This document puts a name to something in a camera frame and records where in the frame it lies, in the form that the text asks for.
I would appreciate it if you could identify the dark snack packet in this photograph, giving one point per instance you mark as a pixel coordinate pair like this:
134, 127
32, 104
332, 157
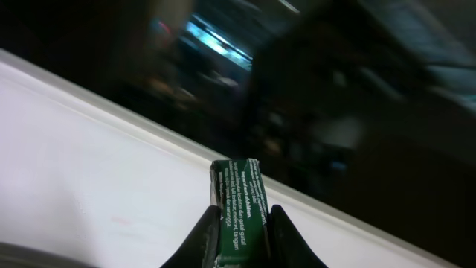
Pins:
237, 189

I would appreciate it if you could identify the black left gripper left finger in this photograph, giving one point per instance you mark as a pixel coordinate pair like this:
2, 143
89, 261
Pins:
199, 248

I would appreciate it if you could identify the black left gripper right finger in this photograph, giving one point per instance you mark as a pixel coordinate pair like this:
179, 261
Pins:
288, 248

